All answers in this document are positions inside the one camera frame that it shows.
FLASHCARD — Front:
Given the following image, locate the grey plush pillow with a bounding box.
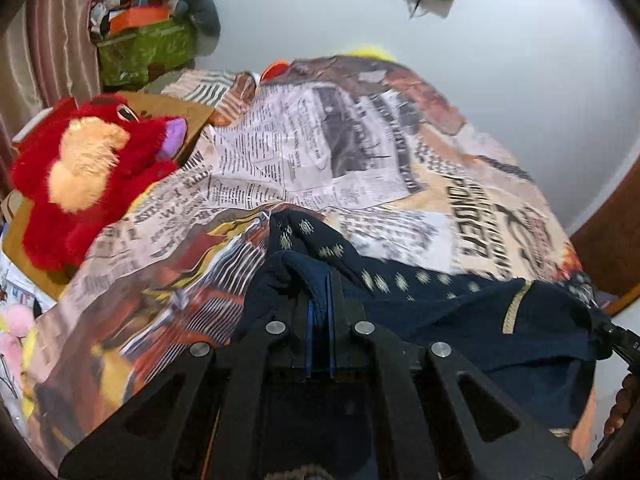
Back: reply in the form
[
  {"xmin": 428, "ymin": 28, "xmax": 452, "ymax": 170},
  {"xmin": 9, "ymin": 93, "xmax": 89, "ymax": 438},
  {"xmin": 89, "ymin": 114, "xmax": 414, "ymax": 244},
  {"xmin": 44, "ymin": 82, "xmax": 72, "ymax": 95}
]
[{"xmin": 163, "ymin": 0, "xmax": 221, "ymax": 56}]

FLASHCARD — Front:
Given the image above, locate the person's right hand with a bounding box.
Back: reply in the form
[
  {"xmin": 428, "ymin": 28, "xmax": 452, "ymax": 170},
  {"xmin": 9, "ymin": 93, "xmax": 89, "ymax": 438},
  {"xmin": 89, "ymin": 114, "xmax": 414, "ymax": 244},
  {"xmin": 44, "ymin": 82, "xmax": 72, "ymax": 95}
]
[{"xmin": 603, "ymin": 374, "xmax": 639, "ymax": 437}]

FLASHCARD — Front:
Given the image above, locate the red plush toy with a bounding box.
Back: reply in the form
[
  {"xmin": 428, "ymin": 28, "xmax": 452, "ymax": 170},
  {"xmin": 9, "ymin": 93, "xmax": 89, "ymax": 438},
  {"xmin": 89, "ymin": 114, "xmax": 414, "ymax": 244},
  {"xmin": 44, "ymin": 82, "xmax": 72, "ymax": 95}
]
[{"xmin": 12, "ymin": 94, "xmax": 188, "ymax": 271}]

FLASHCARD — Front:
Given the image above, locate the brown cardboard box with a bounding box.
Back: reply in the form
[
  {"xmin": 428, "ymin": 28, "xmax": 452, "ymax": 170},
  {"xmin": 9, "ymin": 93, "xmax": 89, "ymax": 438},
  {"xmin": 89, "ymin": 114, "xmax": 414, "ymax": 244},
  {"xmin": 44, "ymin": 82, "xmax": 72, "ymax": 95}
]
[{"xmin": 2, "ymin": 91, "xmax": 214, "ymax": 299}]

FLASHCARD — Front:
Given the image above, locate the striped maroon curtain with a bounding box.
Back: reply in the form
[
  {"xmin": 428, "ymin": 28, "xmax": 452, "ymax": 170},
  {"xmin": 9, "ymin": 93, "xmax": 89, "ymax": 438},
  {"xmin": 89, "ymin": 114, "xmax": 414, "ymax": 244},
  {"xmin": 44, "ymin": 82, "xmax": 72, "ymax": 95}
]
[{"xmin": 0, "ymin": 0, "xmax": 109, "ymax": 146}]

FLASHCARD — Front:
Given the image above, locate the printed newspaper pattern blanket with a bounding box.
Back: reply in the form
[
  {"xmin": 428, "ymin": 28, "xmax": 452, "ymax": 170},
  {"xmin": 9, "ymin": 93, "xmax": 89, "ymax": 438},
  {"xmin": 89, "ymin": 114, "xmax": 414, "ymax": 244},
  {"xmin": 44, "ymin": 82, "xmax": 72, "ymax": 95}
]
[{"xmin": 23, "ymin": 56, "xmax": 591, "ymax": 470}]

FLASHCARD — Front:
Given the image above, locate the navy patterned hooded garment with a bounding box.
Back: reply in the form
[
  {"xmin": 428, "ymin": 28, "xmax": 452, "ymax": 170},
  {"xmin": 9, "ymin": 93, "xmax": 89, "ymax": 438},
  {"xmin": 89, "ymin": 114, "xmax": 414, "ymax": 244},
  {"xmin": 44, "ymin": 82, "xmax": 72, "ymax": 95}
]
[{"xmin": 233, "ymin": 209, "xmax": 608, "ymax": 429}]

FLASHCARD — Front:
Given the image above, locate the yellow fleece blanket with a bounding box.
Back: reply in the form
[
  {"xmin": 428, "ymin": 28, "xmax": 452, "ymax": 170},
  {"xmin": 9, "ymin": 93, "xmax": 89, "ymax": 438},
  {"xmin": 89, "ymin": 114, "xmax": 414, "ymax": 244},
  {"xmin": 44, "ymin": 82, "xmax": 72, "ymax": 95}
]
[{"xmin": 342, "ymin": 46, "xmax": 396, "ymax": 63}]

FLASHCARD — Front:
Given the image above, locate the brown wooden door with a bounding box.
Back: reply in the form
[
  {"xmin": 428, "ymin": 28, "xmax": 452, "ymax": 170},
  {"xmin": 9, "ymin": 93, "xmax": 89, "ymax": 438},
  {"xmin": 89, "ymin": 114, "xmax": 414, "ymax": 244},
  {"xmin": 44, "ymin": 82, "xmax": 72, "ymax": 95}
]
[{"xmin": 570, "ymin": 160, "xmax": 640, "ymax": 315}]

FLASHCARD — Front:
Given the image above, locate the green storage box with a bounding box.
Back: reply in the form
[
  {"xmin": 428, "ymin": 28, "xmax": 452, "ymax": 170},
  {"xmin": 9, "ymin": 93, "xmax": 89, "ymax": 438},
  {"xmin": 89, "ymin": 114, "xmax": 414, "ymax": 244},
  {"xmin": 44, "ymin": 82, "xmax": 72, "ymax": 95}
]
[{"xmin": 96, "ymin": 18, "xmax": 198, "ymax": 88}]

